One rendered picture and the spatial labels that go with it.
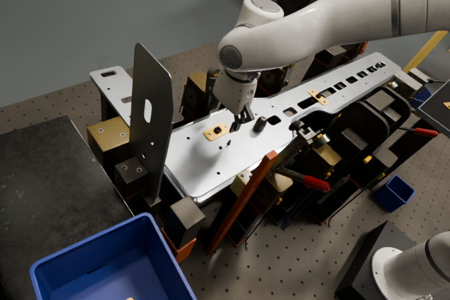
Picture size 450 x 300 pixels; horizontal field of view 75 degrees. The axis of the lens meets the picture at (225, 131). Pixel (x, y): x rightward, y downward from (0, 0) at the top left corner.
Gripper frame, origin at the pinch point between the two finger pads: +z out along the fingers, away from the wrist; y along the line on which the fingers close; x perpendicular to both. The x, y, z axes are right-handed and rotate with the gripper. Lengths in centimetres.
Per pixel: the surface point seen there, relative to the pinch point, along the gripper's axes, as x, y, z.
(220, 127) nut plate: -1.6, 0.8, 5.8
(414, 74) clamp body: -102, -20, 1
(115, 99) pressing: 18.8, 23.1, 5.7
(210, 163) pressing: 8.9, -7.5, 6.2
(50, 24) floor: -25, 223, 103
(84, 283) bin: 44.8, -16.8, 3.0
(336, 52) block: -79, 9, 3
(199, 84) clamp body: -3.7, 14.8, 1.3
